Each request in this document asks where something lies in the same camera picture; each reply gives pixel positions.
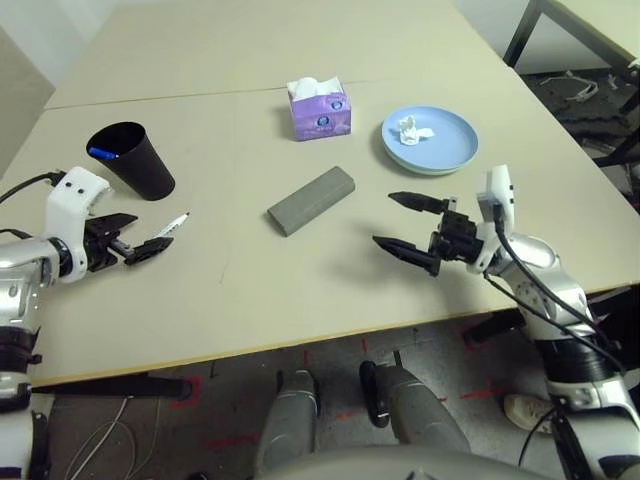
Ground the white marker black cap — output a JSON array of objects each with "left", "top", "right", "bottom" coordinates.
[{"left": 149, "top": 212, "right": 191, "bottom": 241}]

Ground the white floor cable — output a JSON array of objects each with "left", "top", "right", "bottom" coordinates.
[{"left": 64, "top": 397, "right": 161, "bottom": 476}]

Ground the grey left robot leg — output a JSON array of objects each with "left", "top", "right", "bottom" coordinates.
[{"left": 257, "top": 369, "right": 321, "bottom": 469}]

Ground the grey robot leg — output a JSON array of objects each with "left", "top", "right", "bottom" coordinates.
[
  {"left": 359, "top": 360, "right": 471, "bottom": 451},
  {"left": 257, "top": 369, "right": 321, "bottom": 469}
]

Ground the red floor tape strip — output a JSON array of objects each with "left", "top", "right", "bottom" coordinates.
[{"left": 459, "top": 387, "right": 509, "bottom": 401}]

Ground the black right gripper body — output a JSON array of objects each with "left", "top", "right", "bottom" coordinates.
[{"left": 427, "top": 197, "right": 484, "bottom": 277}]

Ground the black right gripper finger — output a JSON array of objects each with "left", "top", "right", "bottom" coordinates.
[
  {"left": 388, "top": 191, "right": 449, "bottom": 214},
  {"left": 372, "top": 235, "right": 441, "bottom": 269}
]

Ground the beige neighbouring table black frame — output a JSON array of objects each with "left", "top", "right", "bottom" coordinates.
[{"left": 502, "top": 0, "right": 640, "bottom": 76}]

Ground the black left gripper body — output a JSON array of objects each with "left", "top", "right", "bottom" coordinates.
[{"left": 82, "top": 217, "right": 131, "bottom": 274}]

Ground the black tapered cup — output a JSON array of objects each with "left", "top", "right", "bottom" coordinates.
[{"left": 85, "top": 121, "right": 177, "bottom": 202}]

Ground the black table foot bar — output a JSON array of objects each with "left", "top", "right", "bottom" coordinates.
[
  {"left": 29, "top": 374, "right": 194, "bottom": 401},
  {"left": 584, "top": 285, "right": 640, "bottom": 321},
  {"left": 464, "top": 312, "right": 526, "bottom": 346}
]

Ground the white tissue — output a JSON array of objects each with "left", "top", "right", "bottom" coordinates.
[{"left": 396, "top": 115, "right": 435, "bottom": 146}]

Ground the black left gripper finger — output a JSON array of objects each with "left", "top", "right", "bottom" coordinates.
[
  {"left": 97, "top": 213, "right": 139, "bottom": 236},
  {"left": 123, "top": 237, "right": 175, "bottom": 266}
]

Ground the white curved floor object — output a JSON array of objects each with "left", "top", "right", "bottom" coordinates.
[{"left": 539, "top": 72, "right": 601, "bottom": 104}]

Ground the blue plastic plate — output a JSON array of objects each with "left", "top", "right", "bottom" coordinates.
[{"left": 381, "top": 104, "right": 480, "bottom": 174}]

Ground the white sneaker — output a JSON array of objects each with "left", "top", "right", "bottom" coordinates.
[{"left": 503, "top": 393, "right": 556, "bottom": 434}]

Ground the grey glasses case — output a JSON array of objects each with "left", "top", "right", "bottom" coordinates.
[{"left": 266, "top": 166, "right": 357, "bottom": 239}]

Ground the grey robot torso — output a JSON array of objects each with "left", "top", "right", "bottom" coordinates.
[{"left": 257, "top": 444, "right": 551, "bottom": 480}]

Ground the purple tissue box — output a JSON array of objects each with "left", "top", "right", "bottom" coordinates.
[{"left": 286, "top": 76, "right": 353, "bottom": 143}]

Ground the green plastic plate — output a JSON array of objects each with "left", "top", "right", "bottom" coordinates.
[{"left": 387, "top": 154, "right": 466, "bottom": 177}]

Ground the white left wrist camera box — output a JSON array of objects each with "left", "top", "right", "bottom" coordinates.
[{"left": 43, "top": 167, "right": 111, "bottom": 284}]

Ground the red floor tape corner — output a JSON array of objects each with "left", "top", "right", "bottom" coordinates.
[
  {"left": 459, "top": 322, "right": 494, "bottom": 347},
  {"left": 169, "top": 377, "right": 202, "bottom": 411}
]

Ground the grey right robot leg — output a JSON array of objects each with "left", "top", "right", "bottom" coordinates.
[{"left": 359, "top": 360, "right": 471, "bottom": 451}]

